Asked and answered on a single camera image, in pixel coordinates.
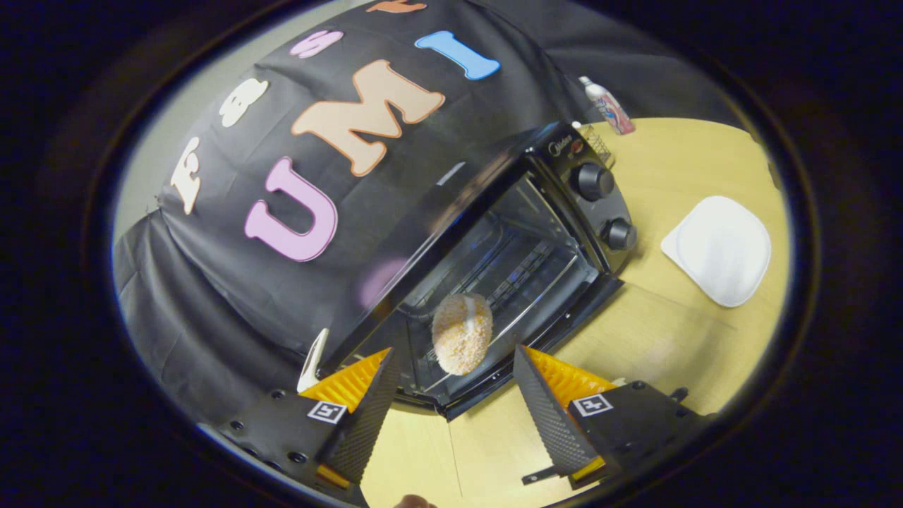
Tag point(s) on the black toaster oven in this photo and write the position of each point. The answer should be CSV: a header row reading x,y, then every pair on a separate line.
x,y
557,161

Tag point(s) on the black backdrop cloth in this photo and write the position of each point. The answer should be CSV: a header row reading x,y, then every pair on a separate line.
x,y
211,317

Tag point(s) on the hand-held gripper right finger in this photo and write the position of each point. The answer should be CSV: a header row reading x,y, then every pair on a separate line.
x,y
550,423

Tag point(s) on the white foam plate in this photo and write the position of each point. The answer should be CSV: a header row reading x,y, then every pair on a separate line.
x,y
719,250

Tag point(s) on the orange breaded croquette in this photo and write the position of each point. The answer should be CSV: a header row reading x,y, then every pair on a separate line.
x,y
462,339

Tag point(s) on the pink label drink bottle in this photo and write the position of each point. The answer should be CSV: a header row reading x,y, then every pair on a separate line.
x,y
612,109

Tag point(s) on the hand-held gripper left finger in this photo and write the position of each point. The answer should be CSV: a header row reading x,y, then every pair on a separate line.
x,y
360,430

